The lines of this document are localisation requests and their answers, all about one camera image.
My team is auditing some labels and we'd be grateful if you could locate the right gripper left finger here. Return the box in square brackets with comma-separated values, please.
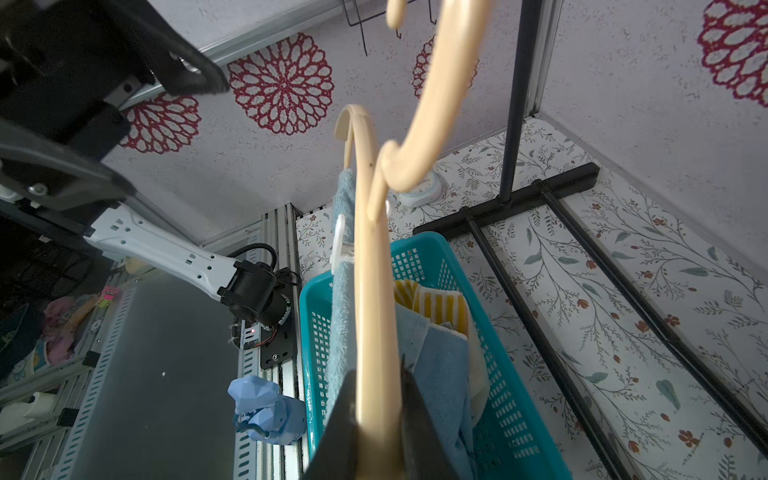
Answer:
[303, 370, 358, 480]

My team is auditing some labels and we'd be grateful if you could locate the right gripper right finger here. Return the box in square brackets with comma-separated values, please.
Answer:
[400, 361, 458, 479]

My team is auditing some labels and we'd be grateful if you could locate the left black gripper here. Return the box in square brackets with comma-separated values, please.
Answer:
[1, 0, 229, 211]

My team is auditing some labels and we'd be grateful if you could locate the blue hello towel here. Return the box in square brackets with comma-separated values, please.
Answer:
[395, 305, 476, 479]

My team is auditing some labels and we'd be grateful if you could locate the teal plain towel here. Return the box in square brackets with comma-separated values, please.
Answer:
[324, 169, 356, 423]

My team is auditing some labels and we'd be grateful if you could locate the yellow striped towel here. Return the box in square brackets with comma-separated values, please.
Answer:
[394, 280, 490, 426]

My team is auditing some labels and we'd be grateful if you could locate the white clothespin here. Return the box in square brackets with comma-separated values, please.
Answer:
[329, 214, 355, 275]

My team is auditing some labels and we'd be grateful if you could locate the beige plastic hanger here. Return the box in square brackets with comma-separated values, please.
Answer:
[335, 1, 491, 479]

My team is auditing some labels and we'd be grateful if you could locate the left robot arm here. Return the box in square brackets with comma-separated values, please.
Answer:
[1, 1, 293, 347]

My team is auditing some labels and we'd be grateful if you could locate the teal plastic basket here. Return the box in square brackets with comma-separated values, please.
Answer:
[299, 232, 571, 479]

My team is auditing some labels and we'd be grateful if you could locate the white round clock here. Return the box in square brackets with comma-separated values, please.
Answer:
[397, 171, 443, 209]

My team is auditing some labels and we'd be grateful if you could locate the black clothes rack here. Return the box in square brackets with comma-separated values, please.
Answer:
[416, 1, 767, 479]

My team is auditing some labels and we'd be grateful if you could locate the black wire wall rack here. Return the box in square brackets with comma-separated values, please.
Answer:
[336, 0, 439, 57]

